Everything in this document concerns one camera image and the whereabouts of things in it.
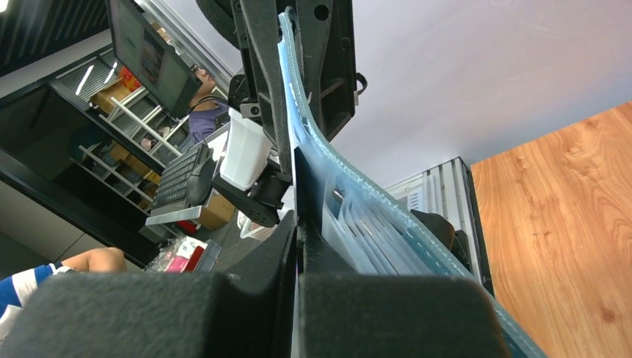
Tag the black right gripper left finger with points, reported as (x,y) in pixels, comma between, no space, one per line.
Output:
(244,311)

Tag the pink packet in bin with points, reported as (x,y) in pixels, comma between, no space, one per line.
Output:
(192,255)

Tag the seated person in background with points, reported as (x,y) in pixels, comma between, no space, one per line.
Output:
(205,107)

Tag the black computer keyboard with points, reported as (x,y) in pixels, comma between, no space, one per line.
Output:
(186,181)

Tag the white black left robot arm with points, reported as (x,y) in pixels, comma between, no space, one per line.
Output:
(255,171)

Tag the blue leather card holder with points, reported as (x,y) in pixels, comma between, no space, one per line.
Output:
(366,226)

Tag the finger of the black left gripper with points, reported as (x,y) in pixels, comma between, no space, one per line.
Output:
(328,62)
(258,31)

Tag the person's bare forearm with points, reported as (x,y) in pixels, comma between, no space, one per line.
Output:
(98,260)

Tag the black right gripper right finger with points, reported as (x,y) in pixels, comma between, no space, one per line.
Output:
(346,314)

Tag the computer monitor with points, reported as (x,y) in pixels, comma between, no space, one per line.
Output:
(151,60)

